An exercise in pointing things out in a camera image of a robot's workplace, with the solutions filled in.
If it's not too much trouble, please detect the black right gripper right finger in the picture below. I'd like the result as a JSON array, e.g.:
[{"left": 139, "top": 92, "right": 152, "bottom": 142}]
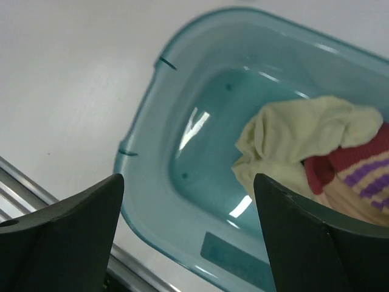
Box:
[{"left": 253, "top": 174, "right": 388, "bottom": 291}]

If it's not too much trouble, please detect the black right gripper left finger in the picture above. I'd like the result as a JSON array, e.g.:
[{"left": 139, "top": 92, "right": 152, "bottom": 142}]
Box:
[{"left": 1, "top": 174, "right": 124, "bottom": 291}]

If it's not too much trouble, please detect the cream sock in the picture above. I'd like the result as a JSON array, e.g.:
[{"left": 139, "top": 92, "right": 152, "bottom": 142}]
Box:
[{"left": 232, "top": 96, "right": 384, "bottom": 200}]

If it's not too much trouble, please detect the striped pink purple sock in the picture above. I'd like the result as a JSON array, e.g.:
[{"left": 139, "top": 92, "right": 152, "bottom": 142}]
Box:
[{"left": 304, "top": 122, "right": 389, "bottom": 227}]

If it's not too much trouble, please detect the teal plastic basin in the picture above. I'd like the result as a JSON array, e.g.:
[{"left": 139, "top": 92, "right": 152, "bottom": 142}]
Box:
[{"left": 114, "top": 8, "right": 388, "bottom": 291}]

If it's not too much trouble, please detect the aluminium rail base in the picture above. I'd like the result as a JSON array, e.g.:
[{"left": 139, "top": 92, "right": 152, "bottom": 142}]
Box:
[{"left": 1, "top": 158, "right": 178, "bottom": 292}]

